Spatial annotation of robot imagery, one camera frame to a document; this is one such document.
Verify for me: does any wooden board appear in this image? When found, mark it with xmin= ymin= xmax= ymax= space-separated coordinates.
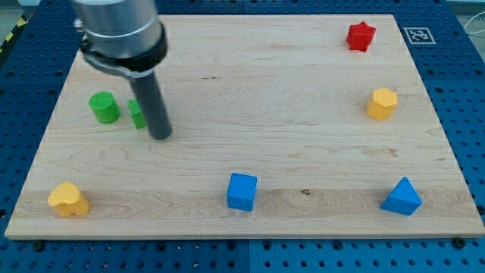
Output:
xmin=5 ymin=14 xmax=484 ymax=240

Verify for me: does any white cable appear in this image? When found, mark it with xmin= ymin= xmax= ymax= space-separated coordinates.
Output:
xmin=462 ymin=10 xmax=485 ymax=38

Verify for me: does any blue cube block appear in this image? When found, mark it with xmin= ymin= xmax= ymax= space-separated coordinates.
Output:
xmin=227 ymin=173 xmax=258 ymax=212

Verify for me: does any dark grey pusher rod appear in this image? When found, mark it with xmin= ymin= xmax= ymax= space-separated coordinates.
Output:
xmin=130 ymin=71 xmax=172 ymax=140

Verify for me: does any yellow hexagon block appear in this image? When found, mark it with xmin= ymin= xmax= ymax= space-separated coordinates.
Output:
xmin=366 ymin=88 xmax=398 ymax=121

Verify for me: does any green star block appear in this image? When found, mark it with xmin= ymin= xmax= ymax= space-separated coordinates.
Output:
xmin=127 ymin=99 xmax=146 ymax=129

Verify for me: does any red star block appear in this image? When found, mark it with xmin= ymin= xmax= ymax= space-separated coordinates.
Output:
xmin=346 ymin=21 xmax=376 ymax=52

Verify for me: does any blue triangle block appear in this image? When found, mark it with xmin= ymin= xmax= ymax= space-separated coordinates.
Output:
xmin=380 ymin=177 xmax=422 ymax=215

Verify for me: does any fiducial marker tag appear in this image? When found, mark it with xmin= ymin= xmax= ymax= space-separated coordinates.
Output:
xmin=403 ymin=27 xmax=436 ymax=45

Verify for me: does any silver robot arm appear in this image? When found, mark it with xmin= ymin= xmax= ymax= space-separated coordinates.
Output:
xmin=71 ymin=0 xmax=172 ymax=140

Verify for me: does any yellow heart block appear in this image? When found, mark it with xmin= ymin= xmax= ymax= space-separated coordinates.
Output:
xmin=47 ymin=182 xmax=89 ymax=217

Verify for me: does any green cylinder block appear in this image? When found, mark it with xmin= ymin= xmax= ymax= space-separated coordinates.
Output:
xmin=89 ymin=91 xmax=120 ymax=124

